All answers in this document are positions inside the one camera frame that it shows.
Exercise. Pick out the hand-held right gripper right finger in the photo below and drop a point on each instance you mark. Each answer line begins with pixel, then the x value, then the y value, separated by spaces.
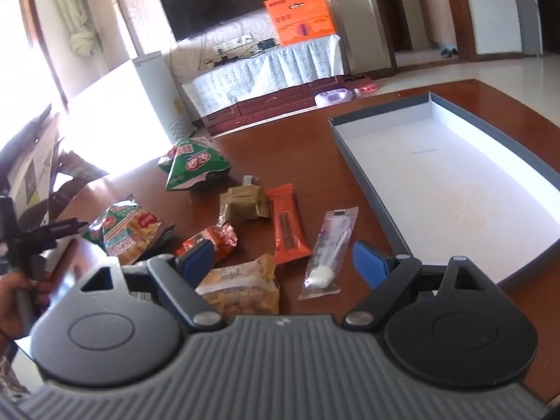
pixel 369 267

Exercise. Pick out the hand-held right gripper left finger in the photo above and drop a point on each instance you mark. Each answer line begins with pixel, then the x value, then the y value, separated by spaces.
pixel 199 264

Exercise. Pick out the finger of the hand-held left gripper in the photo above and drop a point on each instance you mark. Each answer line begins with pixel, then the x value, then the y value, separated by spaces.
pixel 65 227

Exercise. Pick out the small red snack packet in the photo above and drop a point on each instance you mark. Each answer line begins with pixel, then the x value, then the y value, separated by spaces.
pixel 221 238

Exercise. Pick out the clear white candy packet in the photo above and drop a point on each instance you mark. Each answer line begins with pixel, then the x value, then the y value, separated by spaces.
pixel 328 253

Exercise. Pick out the yellow peanut packet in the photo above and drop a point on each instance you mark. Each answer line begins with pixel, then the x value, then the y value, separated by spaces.
pixel 240 291

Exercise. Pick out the green red chips bag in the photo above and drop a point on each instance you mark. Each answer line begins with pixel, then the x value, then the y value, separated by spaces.
pixel 127 232

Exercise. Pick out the olive snack packet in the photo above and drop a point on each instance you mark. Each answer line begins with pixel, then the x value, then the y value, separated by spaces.
pixel 243 203

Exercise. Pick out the orange snack bar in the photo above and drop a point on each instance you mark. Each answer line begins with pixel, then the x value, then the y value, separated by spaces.
pixel 286 223

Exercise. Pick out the small grey white packet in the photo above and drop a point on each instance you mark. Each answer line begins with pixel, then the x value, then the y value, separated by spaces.
pixel 250 180

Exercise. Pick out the green triangular snack bag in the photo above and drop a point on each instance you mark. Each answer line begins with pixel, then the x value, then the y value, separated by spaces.
pixel 192 164

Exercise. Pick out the grey shallow cardboard box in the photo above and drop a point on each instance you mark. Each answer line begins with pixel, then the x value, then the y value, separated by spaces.
pixel 437 175

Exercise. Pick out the person's left hand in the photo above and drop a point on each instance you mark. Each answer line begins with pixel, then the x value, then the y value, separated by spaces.
pixel 8 310

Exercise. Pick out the dark chair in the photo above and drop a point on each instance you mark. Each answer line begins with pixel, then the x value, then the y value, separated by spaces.
pixel 74 179

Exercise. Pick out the beige printed bag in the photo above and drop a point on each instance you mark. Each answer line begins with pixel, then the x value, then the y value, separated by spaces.
pixel 37 162

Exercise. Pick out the person's patterned clothing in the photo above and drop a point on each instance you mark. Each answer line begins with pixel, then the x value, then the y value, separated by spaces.
pixel 8 380

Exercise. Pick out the white floor-standing appliance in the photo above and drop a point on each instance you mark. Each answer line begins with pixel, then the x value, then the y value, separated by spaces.
pixel 140 96

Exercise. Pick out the dark wooden television cabinet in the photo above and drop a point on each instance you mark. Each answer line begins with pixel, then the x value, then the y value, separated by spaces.
pixel 262 107

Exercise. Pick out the pink packet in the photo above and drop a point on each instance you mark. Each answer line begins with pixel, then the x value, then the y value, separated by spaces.
pixel 368 87

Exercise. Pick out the cabinet with white cloth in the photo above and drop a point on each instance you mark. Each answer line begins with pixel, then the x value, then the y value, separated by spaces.
pixel 262 74

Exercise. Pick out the tied white curtain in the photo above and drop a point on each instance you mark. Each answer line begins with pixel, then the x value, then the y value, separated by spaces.
pixel 74 13

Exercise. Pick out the pair of slippers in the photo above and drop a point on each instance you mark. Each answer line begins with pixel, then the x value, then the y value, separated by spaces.
pixel 449 51

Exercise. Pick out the black router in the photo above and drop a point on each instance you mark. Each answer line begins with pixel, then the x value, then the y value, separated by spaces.
pixel 266 44

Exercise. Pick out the beige cabinet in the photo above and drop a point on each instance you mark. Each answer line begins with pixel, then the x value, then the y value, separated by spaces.
pixel 435 17

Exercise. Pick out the orange cardboard box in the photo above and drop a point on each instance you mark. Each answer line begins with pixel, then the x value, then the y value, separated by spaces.
pixel 302 15

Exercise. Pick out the dark brown door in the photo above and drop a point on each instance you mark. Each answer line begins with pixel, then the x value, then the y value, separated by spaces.
pixel 391 4

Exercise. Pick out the black flat television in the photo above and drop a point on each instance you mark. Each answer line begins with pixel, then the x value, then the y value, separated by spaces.
pixel 210 0

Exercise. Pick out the white wall sockets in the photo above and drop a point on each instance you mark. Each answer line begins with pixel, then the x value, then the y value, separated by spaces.
pixel 234 43

